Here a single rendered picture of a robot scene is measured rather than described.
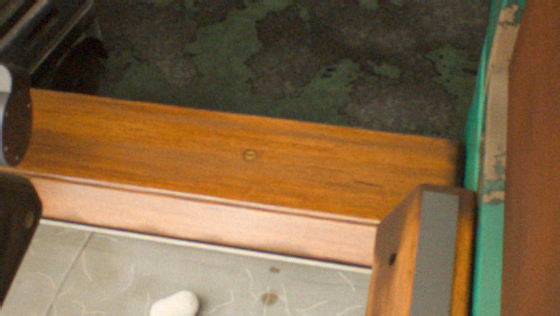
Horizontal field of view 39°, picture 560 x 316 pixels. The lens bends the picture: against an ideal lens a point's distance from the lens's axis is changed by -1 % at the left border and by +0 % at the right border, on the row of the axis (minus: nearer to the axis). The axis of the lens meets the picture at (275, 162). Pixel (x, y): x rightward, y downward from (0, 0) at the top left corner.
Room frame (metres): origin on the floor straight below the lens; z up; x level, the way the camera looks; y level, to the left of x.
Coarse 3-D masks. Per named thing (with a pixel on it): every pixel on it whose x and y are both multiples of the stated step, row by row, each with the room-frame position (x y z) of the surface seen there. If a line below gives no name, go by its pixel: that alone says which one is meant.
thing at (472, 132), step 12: (480, 72) 0.40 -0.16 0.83; (480, 84) 0.39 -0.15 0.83; (480, 96) 0.37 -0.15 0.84; (480, 108) 0.36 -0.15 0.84; (468, 120) 0.42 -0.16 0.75; (480, 120) 0.35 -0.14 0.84; (468, 132) 0.40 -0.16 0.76; (480, 132) 0.34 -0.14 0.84; (468, 144) 0.39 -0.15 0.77; (468, 156) 0.37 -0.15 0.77; (468, 168) 0.36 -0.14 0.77; (468, 180) 0.33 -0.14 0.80; (468, 312) 0.20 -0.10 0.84
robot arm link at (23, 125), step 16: (0, 64) 0.38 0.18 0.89; (0, 80) 0.37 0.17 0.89; (16, 80) 0.37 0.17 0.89; (0, 96) 0.36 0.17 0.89; (16, 96) 0.37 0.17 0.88; (0, 112) 0.35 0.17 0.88; (16, 112) 0.36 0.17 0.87; (32, 112) 0.38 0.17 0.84; (0, 128) 0.34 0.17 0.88; (16, 128) 0.36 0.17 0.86; (0, 144) 0.33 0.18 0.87; (16, 144) 0.35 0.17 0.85; (0, 160) 0.33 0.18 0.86; (16, 160) 0.34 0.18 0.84
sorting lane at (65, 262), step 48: (48, 240) 0.34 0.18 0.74; (96, 240) 0.34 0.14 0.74; (144, 240) 0.33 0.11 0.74; (48, 288) 0.30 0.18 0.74; (96, 288) 0.30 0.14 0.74; (144, 288) 0.29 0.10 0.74; (192, 288) 0.29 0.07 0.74; (240, 288) 0.29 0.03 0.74; (288, 288) 0.28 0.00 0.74; (336, 288) 0.28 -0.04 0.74
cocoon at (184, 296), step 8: (176, 296) 0.27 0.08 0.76; (184, 296) 0.27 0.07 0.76; (192, 296) 0.27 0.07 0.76; (160, 304) 0.27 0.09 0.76; (168, 304) 0.27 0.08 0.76; (176, 304) 0.27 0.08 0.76; (184, 304) 0.27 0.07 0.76; (192, 304) 0.27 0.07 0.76; (152, 312) 0.26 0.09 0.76; (160, 312) 0.26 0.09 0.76; (168, 312) 0.26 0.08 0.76; (176, 312) 0.26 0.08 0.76; (184, 312) 0.26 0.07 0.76; (192, 312) 0.26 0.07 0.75
